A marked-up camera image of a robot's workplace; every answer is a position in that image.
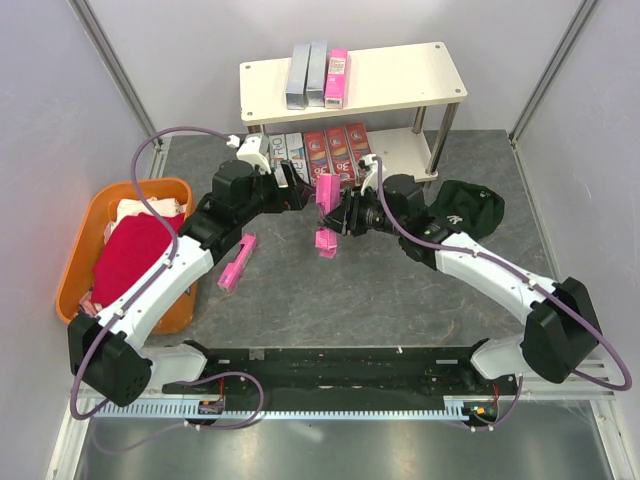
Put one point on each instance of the white two-tier shelf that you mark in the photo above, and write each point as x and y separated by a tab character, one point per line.
419	76

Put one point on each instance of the purple silver toothpaste box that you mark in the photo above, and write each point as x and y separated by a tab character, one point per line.
278	153
296	154

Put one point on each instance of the red cloth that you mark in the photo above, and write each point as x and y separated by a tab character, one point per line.
133	247

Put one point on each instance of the orange plastic bin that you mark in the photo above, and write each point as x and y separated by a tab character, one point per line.
89	243

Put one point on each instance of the silver Protefix toothpaste box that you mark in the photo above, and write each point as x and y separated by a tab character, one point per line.
316	74

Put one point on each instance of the silver red toothpaste box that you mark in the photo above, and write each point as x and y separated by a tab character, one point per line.
317	155

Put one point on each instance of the red 3D toothpaste box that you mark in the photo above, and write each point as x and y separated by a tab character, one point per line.
340	156
358	141

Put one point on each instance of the silver toothpaste box small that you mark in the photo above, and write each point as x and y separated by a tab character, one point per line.
297	77

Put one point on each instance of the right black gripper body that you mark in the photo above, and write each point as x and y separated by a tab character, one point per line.
368	213

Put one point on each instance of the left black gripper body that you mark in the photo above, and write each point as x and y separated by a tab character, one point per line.
267	197

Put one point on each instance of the black baseball cap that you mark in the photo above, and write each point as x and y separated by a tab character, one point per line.
475	209

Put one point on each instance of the white pink cloth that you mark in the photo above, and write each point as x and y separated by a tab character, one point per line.
167	207

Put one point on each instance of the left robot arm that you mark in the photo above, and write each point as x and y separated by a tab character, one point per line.
107	352

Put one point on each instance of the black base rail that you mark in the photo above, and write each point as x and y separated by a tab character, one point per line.
440	371

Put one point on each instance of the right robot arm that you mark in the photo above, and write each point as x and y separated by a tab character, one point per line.
560	323

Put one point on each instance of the pink toothpaste box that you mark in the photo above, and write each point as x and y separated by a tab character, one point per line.
233	271
327	196
335	85

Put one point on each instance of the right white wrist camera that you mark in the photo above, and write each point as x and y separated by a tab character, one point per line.
370	166

